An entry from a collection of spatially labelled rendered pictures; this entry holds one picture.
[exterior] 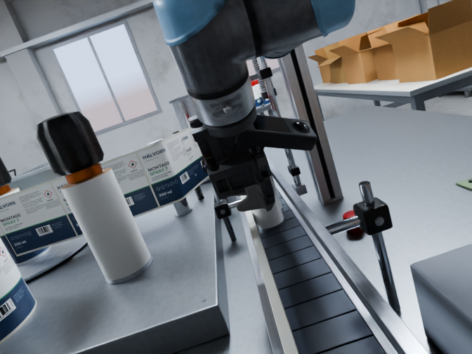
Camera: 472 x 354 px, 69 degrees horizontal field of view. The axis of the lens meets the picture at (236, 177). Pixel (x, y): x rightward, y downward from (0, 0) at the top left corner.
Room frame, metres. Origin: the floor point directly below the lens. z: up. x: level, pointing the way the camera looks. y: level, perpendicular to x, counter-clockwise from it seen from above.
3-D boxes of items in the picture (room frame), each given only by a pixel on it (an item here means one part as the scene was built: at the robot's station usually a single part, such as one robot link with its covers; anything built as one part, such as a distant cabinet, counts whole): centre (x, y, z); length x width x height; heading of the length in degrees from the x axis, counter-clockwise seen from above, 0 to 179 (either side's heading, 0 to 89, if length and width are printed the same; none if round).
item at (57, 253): (0.85, 0.56, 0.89); 0.31 x 0.31 x 0.01
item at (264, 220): (0.58, -0.03, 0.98); 0.05 x 0.05 x 0.20
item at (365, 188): (0.34, -0.11, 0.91); 0.07 x 0.03 x 0.17; 89
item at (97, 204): (0.60, 0.24, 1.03); 0.09 x 0.09 x 0.30
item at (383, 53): (2.47, -1.41, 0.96); 0.53 x 0.45 x 0.37; 90
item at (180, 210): (0.81, 0.15, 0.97); 0.05 x 0.05 x 0.19
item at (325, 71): (3.80, -1.41, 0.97); 0.45 x 0.40 x 0.37; 90
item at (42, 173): (2.56, 1.24, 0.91); 0.60 x 0.40 x 0.22; 2
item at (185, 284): (0.80, 0.41, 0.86); 0.80 x 0.67 x 0.05; 179
